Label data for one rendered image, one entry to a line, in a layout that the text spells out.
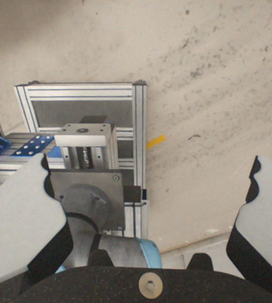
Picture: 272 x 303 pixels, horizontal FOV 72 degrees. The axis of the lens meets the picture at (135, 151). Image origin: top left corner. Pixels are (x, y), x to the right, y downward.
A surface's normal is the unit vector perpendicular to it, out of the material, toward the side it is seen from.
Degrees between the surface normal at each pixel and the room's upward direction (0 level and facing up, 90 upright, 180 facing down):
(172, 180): 0
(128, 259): 74
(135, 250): 92
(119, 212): 0
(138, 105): 0
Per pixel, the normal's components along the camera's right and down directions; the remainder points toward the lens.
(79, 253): 0.09, -0.71
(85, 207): 0.37, -0.61
